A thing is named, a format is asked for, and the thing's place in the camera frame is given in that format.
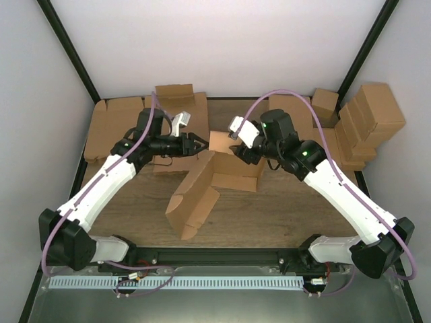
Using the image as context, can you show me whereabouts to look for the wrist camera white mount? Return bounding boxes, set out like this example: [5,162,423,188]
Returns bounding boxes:
[228,116,259,149]
[170,111,191,137]

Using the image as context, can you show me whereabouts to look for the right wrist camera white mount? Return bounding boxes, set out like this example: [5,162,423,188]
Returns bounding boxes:
[228,116,259,149]

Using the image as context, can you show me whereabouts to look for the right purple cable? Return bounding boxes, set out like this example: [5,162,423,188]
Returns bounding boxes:
[242,89,418,282]

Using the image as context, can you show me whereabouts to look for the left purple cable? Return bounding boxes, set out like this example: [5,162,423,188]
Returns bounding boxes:
[40,91,176,279]

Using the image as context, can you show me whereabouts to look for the purple cable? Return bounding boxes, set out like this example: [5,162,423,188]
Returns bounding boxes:
[242,89,418,282]
[40,91,176,279]

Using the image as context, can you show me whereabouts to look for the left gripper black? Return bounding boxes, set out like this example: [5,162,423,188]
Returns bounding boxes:
[151,133,209,157]

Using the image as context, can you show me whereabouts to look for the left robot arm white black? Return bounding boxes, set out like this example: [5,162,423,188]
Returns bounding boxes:
[38,108,209,272]

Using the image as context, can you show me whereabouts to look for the folded box stack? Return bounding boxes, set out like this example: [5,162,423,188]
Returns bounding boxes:
[339,98,381,149]
[334,120,376,171]
[354,83,405,138]

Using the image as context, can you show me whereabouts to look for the top folded box right stack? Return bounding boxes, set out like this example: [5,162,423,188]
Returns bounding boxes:
[354,83,405,138]

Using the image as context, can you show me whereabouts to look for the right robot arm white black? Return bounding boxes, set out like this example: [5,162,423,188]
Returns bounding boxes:
[228,109,414,279]

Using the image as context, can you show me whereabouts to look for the light blue slotted cable duct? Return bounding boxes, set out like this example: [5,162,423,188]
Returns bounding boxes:
[48,275,304,291]

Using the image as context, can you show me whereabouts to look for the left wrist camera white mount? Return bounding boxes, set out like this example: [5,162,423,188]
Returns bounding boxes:
[170,111,191,137]

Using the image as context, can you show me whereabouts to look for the lower folded box right stack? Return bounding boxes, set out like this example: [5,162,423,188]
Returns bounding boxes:
[334,120,376,171]

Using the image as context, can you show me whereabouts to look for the stack of flat cardboard blanks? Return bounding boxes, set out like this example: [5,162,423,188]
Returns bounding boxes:
[84,84,209,165]

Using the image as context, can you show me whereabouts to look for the small folded box at back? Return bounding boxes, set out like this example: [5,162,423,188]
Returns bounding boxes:
[311,88,339,119]

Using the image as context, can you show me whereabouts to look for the large folded cardboard box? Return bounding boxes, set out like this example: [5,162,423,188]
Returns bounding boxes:
[269,95,314,140]

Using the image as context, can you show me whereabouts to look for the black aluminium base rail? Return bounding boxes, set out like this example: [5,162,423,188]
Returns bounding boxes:
[97,247,398,270]

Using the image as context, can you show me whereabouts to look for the middle folded box right stack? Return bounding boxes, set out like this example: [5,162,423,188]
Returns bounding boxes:
[339,98,381,149]

